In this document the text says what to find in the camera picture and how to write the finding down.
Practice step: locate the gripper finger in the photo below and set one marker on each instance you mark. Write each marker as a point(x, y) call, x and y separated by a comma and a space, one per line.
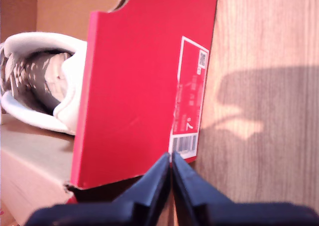
point(154, 186)
point(189, 186)

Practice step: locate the red cardboard shoebox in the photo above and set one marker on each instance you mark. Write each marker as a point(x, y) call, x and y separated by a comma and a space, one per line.
point(137, 86)

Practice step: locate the white leather sneaker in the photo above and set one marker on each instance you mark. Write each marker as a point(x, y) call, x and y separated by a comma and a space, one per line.
point(72, 91)

